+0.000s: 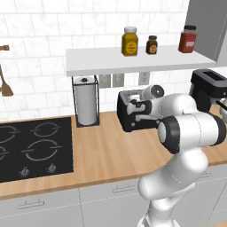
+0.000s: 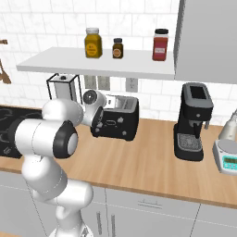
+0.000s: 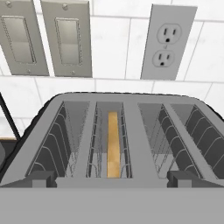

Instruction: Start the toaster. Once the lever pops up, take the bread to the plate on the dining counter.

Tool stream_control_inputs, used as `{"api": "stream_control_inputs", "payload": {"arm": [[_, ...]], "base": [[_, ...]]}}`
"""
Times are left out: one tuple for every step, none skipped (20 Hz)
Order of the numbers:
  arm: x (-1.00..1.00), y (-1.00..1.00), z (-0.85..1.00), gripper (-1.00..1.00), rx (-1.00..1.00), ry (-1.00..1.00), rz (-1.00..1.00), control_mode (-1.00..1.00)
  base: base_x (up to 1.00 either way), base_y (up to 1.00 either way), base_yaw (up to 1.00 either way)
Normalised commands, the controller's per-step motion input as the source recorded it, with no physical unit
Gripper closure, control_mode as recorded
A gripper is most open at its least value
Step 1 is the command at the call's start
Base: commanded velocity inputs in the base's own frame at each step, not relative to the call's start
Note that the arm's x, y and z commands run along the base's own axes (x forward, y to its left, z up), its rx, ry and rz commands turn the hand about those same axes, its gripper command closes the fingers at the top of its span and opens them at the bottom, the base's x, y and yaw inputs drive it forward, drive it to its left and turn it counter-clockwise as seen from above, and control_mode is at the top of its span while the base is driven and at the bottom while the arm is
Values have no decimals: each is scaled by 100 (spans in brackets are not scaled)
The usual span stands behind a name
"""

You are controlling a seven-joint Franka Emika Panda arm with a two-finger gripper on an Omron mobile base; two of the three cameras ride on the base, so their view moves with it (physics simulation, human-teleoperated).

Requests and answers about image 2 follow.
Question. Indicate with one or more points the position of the black hob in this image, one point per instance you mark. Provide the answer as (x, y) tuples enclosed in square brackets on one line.
[(12, 115)]

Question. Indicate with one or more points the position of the black toaster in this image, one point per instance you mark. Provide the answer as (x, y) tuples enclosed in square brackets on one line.
[(118, 123)]

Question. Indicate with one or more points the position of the grey kitchen scale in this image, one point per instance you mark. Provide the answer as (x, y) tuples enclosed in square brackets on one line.
[(227, 157)]

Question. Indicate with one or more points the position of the brown hanging tool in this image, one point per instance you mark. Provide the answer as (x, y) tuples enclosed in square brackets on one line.
[(4, 74)]

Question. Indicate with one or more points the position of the red spice jar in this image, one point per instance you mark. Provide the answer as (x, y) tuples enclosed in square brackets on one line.
[(160, 46)]

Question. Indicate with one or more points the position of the white wall shelf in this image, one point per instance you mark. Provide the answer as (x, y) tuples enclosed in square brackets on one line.
[(92, 64)]

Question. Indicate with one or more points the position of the grey drawer front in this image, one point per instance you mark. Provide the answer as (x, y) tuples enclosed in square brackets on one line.
[(172, 203), (219, 216)]

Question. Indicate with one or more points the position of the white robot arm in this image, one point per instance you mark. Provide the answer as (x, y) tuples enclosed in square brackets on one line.
[(40, 135)]

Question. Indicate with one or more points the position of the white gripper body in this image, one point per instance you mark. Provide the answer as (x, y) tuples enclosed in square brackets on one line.
[(110, 102)]

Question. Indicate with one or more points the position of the black coffee machine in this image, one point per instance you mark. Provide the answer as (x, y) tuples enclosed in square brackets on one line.
[(191, 123)]

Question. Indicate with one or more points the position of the grey cupboard front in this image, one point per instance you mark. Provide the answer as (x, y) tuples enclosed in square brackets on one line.
[(15, 200)]

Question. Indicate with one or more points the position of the grey cupboard door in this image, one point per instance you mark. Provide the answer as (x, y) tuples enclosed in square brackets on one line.
[(98, 200), (154, 225)]

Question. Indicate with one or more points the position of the yellow spice jar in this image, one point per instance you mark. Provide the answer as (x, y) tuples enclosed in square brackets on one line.
[(93, 44)]

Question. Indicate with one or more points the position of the pale grey bottle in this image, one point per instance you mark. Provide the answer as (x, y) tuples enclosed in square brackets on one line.
[(230, 128)]

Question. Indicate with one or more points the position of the grey wall cupboard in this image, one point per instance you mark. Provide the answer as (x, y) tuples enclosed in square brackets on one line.
[(206, 40)]

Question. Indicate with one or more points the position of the small brown jar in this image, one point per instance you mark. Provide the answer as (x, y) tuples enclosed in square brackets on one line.
[(118, 49)]

